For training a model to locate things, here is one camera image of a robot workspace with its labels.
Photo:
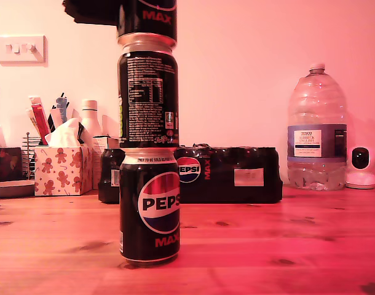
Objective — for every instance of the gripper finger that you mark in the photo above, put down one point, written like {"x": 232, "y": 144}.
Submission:
{"x": 95, "y": 12}

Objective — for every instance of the black Pepsi Max can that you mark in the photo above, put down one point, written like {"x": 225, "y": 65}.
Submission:
{"x": 150, "y": 27}
{"x": 149, "y": 202}
{"x": 147, "y": 98}

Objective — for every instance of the black Pepsi Max multipack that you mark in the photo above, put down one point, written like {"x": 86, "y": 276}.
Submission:
{"x": 224, "y": 193}

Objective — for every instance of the blue patterned packet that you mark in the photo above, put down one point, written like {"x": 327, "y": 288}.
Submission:
{"x": 62, "y": 107}

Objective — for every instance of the white bottle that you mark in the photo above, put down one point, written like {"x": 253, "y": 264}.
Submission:
{"x": 89, "y": 120}

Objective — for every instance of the white paper packet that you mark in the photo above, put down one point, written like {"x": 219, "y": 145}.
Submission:
{"x": 56, "y": 118}

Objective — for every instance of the black striped packet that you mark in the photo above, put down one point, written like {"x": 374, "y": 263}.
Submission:
{"x": 80, "y": 133}

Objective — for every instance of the red and white packet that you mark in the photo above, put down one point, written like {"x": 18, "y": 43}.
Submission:
{"x": 40, "y": 123}

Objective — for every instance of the pale yellow packet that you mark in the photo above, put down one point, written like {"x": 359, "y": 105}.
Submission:
{"x": 30, "y": 121}

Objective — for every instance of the white tissue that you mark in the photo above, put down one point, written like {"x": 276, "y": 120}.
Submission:
{"x": 63, "y": 135}

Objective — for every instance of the small white carton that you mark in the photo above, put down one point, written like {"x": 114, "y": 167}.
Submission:
{"x": 101, "y": 153}

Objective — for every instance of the gingerbread print tissue box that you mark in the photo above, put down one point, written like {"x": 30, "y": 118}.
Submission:
{"x": 64, "y": 172}

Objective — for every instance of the dark patterned box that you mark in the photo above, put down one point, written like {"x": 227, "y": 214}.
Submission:
{"x": 9, "y": 164}

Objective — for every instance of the grey dish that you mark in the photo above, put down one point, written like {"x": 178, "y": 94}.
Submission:
{"x": 12, "y": 189}

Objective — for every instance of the large clear water bottle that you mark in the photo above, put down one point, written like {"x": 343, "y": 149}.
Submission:
{"x": 316, "y": 107}

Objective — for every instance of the white light switch plate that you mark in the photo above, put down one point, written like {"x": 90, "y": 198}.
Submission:
{"x": 21, "y": 50}

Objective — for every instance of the small white round camera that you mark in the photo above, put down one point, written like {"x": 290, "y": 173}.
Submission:
{"x": 361, "y": 181}

